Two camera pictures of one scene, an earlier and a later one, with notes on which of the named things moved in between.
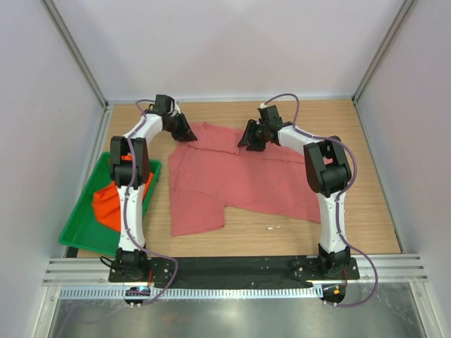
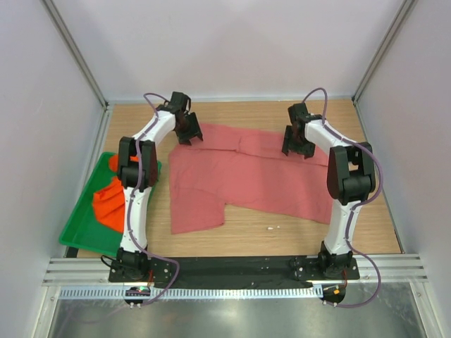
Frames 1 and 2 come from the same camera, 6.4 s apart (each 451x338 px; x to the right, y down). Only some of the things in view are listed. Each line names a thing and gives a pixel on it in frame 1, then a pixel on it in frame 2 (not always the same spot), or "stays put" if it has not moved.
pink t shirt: [210, 172] stays put
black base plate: [240, 272] stays put
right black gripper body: [256, 135] → [297, 144]
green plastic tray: [83, 229] stays put
